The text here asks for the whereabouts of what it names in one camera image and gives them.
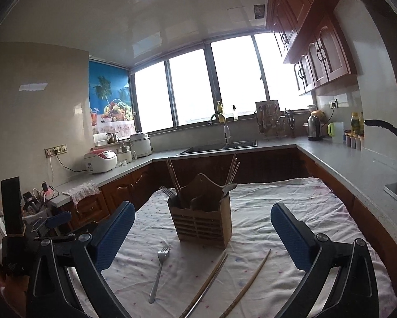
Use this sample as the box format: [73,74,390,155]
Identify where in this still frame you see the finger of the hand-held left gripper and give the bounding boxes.
[41,211,72,231]

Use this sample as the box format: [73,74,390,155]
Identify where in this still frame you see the red and white rice cooker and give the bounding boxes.
[84,149,118,175]

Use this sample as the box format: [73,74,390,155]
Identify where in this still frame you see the wooden wall cabinets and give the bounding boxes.
[265,0,359,95]

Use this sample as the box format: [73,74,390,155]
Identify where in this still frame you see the wooden cutting board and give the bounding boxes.
[255,100,280,113]

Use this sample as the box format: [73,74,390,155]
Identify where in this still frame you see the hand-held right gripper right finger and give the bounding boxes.
[270,203,380,318]

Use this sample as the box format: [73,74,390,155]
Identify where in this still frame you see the black pan handle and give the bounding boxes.
[364,119,397,140]

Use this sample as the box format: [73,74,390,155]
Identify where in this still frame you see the kitchen window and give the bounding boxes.
[130,31,316,134]

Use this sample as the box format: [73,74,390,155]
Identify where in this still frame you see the dark chopstick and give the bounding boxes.
[166,158,180,200]

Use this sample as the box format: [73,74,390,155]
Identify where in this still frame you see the metal utensil stand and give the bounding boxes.
[278,109,297,138]

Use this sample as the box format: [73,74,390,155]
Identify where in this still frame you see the dark kitchen sink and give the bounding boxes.
[176,139,259,156]

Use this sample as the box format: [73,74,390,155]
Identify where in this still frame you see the black power cable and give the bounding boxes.
[54,152,87,173]

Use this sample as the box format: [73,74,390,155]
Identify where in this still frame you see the metal dish rack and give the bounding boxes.
[255,108,287,140]

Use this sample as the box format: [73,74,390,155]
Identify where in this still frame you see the tropical fruit window blind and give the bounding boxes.
[88,60,135,135]

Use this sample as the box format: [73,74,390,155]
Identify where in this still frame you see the white electric cooker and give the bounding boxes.
[130,132,153,158]

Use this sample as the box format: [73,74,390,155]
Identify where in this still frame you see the white blender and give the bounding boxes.
[115,141,138,165]

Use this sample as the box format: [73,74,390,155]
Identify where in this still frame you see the steel electric kettle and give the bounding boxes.
[307,114,325,142]

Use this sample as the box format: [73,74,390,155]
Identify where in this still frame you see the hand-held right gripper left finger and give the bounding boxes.
[26,201,137,318]

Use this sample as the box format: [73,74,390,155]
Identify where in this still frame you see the green and white jug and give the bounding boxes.
[328,122,344,144]

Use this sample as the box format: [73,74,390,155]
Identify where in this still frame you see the white lace cloth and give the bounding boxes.
[62,182,101,206]

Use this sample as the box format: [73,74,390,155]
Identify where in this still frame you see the wooden utensil holder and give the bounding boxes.
[167,173,233,249]

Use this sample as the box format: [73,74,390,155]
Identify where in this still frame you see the kitchen faucet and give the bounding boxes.
[210,113,232,145]

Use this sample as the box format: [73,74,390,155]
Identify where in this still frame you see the white floral tablecloth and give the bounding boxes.
[64,177,397,318]

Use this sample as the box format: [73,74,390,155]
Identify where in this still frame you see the chargers with cables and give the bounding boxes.
[22,180,60,213]

